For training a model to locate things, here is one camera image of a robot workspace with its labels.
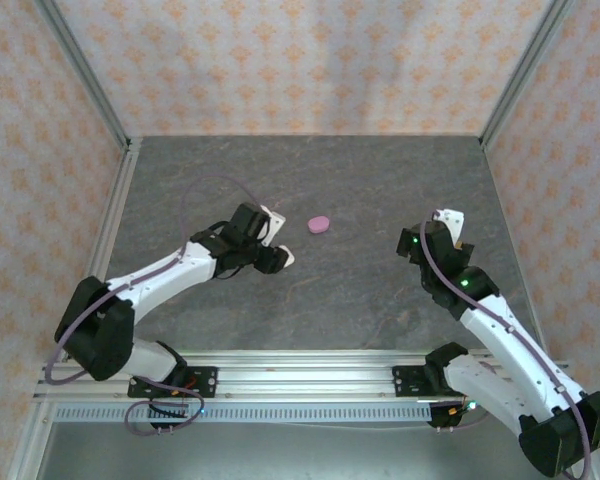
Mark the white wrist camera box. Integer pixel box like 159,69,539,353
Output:
431,206,467,247
258,204,287,247

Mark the grey metal lower panel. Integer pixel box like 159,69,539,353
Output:
34,422,531,480

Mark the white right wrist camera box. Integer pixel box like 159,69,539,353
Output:
431,206,467,247

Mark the grey slotted cable duct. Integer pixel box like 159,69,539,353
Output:
53,403,434,426

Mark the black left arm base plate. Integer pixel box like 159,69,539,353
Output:
127,366,219,400

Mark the aluminium frame post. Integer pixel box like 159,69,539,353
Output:
478,0,579,151
32,0,134,151

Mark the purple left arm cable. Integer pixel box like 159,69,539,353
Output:
44,174,264,436

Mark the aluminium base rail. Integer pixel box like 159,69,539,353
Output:
33,349,581,402

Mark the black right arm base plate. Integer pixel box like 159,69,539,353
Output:
392,366,449,400

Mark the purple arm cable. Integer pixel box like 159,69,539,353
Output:
44,174,264,436
419,212,592,480

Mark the aluminium table side rail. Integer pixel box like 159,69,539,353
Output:
62,137,144,364

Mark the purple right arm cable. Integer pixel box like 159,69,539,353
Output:
419,212,592,480

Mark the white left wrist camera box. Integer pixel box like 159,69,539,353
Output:
258,204,287,247

